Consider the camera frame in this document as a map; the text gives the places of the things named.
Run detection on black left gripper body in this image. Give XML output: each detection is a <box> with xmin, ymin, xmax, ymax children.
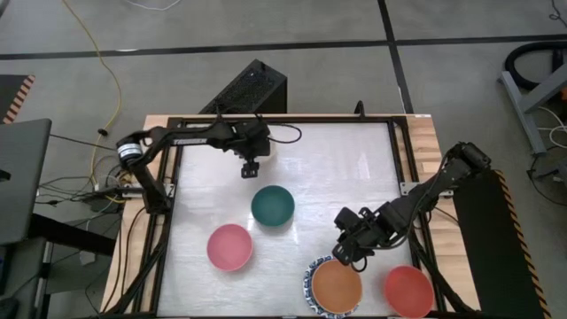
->
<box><xmin>233</xmin><ymin>120</ymin><xmax>272</xmax><ymax>161</ymax></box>

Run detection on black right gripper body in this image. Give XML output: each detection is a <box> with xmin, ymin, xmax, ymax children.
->
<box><xmin>339</xmin><ymin>205</ymin><xmax>396</xmax><ymax>261</ymax></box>

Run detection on orange bowl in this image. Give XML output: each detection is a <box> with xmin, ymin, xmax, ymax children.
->
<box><xmin>311</xmin><ymin>259</ymin><xmax>363</xmax><ymax>315</ymax></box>

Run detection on pink bowl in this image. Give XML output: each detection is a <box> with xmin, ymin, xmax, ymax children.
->
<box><xmin>206</xmin><ymin>222</ymin><xmax>254</xmax><ymax>272</ymax></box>

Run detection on teal bowl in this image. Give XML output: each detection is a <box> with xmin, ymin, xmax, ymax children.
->
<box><xmin>250</xmin><ymin>184</ymin><xmax>296</xmax><ymax>228</ymax></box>

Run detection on black computer tower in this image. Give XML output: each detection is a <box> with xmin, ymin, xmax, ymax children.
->
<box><xmin>198</xmin><ymin>58</ymin><xmax>289</xmax><ymax>115</ymax></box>

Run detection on red bowl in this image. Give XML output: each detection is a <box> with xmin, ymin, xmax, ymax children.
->
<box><xmin>384</xmin><ymin>264</ymin><xmax>436</xmax><ymax>319</ymax></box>

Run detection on large black hazard-striped mat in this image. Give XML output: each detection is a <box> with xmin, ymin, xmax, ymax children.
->
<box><xmin>451</xmin><ymin>168</ymin><xmax>553</xmax><ymax>319</ymax></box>

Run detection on black equipment stand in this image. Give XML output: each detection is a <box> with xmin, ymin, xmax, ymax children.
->
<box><xmin>0</xmin><ymin>211</ymin><xmax>117</xmax><ymax>319</ymax></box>

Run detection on grey metal stand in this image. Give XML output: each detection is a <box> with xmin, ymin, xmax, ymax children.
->
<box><xmin>499</xmin><ymin>61</ymin><xmax>567</xmax><ymax>156</ymax></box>

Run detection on grey laptop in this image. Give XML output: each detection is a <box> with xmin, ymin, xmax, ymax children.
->
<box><xmin>0</xmin><ymin>118</ymin><xmax>53</xmax><ymax>245</ymax></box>

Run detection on small black hazard-striped mat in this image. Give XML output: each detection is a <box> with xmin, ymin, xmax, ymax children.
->
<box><xmin>0</xmin><ymin>74</ymin><xmax>36</xmax><ymax>125</ymax></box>

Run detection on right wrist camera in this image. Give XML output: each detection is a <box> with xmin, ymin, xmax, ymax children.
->
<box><xmin>333</xmin><ymin>206</ymin><xmax>361</xmax><ymax>232</ymax></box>

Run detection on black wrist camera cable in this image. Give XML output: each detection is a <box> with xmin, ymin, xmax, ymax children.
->
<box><xmin>265</xmin><ymin>123</ymin><xmax>304</xmax><ymax>145</ymax></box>

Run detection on black aluminium table frame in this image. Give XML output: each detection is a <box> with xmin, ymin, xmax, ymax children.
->
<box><xmin>148</xmin><ymin>114</ymin><xmax>442</xmax><ymax>319</ymax></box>

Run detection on yellow cable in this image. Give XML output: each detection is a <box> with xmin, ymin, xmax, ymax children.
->
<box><xmin>61</xmin><ymin>0</ymin><xmax>123</xmax><ymax>187</ymax></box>

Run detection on white floor cable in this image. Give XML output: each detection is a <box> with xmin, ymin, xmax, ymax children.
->
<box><xmin>122</xmin><ymin>0</ymin><xmax>183</xmax><ymax>12</ymax></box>

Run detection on black hose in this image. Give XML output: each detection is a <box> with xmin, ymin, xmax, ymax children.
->
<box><xmin>504</xmin><ymin>41</ymin><xmax>567</xmax><ymax>92</ymax></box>

